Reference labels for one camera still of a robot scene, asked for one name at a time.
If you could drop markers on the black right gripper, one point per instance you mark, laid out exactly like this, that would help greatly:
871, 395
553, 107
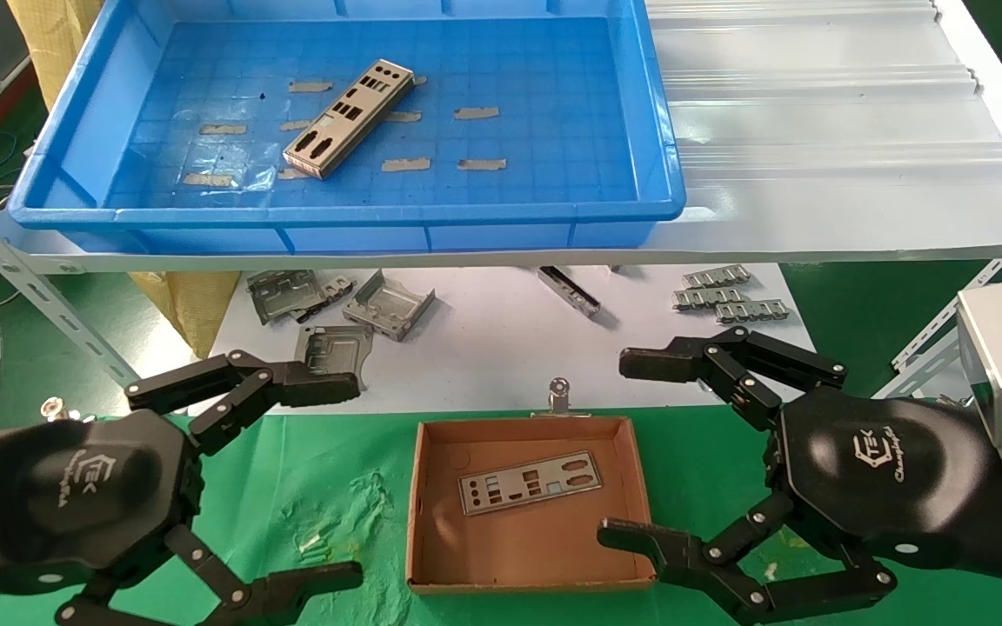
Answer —
884, 469

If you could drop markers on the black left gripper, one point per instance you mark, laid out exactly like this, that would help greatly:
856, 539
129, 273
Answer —
75, 496

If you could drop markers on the single metal shield plate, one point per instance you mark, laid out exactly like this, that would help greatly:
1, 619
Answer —
536, 482

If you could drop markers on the brown cardboard box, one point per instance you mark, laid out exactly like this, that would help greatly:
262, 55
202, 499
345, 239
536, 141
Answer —
553, 548

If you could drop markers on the blue plastic tray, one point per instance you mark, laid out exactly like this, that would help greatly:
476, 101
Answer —
553, 130

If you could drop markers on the green table cloth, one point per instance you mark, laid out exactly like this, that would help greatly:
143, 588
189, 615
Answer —
310, 487

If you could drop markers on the small white tape bit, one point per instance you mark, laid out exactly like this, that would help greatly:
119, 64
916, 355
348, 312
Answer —
310, 542

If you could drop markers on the ribbed metal strip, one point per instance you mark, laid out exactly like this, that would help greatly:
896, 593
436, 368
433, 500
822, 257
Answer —
708, 299
753, 311
717, 277

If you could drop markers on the silver binder clip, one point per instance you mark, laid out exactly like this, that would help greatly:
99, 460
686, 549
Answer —
55, 407
560, 396

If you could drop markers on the small ribbed metal piece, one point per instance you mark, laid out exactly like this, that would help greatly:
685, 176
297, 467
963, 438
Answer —
336, 287

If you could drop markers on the narrow metal bar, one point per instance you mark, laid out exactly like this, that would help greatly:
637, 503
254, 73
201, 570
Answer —
571, 293

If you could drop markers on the grey tape strip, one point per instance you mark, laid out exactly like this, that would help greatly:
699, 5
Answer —
292, 174
223, 129
205, 180
405, 116
475, 112
310, 86
294, 125

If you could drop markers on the clear plastic film patch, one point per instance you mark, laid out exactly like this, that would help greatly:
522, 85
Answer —
240, 161

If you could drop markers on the white metal shelf rack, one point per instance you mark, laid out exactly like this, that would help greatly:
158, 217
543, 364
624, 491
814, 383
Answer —
814, 130

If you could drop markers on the stack of metal shield plates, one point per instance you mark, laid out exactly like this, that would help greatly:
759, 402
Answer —
349, 117

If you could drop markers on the square grey metal bracket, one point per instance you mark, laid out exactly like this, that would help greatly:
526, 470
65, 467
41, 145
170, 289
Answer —
336, 343

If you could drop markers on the flat grey metal bracket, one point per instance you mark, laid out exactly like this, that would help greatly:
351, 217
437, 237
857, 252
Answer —
283, 296

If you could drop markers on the tray-shaped grey metal bracket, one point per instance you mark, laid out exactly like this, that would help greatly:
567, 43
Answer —
388, 306

